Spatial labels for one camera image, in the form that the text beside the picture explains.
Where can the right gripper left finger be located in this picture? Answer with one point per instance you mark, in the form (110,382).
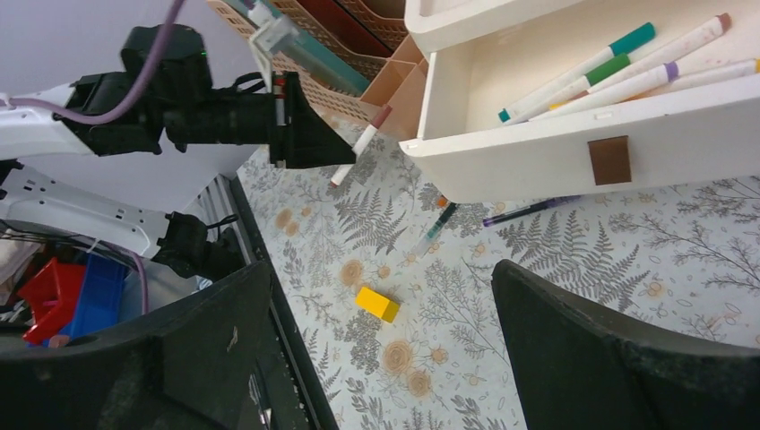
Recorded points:
(185,365)

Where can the red ring binder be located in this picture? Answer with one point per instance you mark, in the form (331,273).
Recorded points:
(348,30)

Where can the orange clear pen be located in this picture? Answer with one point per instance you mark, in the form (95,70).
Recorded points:
(442,202)

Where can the floral table mat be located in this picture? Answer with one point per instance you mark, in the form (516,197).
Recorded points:
(623,310)

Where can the brown capped white marker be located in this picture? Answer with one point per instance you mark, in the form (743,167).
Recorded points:
(672,51)

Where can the purple capped white marker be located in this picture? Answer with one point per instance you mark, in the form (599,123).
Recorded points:
(635,86)

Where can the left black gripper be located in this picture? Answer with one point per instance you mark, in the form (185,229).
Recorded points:
(283,119)

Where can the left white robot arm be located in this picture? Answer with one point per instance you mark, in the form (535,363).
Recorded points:
(164,91)

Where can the red storage bin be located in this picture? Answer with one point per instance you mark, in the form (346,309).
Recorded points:
(52,296)

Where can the blue storage bin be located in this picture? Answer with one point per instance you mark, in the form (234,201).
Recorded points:
(100,297)

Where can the white top drawer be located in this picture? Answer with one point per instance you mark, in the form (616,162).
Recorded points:
(693,135)

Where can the teal folder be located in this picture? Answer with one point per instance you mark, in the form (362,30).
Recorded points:
(316,59)

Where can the teal capped marker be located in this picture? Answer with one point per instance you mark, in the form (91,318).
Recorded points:
(625,45)

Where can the clear green pen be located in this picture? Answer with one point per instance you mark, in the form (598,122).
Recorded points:
(432,234)

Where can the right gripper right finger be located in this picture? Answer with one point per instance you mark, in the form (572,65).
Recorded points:
(581,365)

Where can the yellow eraser block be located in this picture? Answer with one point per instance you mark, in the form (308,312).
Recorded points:
(382,307)

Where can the blue pen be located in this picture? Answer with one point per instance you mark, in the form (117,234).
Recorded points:
(528,210)

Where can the dark red capped marker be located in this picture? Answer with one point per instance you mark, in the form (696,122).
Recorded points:
(362,142)

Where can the white three-drawer cabinet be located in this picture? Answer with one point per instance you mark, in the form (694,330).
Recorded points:
(439,24)

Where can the peach plastic file organizer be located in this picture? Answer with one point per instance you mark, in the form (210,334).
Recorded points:
(352,61)

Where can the green capped white marker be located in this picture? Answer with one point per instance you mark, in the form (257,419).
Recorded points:
(565,93)

